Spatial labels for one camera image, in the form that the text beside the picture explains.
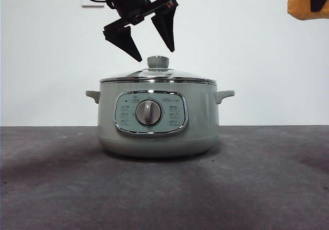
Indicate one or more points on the yellow corn cob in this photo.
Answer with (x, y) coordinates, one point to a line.
(298, 4)

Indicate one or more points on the pale green electric pot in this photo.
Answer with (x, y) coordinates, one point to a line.
(200, 117)

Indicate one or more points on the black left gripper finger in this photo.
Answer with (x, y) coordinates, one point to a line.
(167, 27)
(123, 40)

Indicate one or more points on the glass lid with green knob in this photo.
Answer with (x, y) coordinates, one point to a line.
(157, 61)

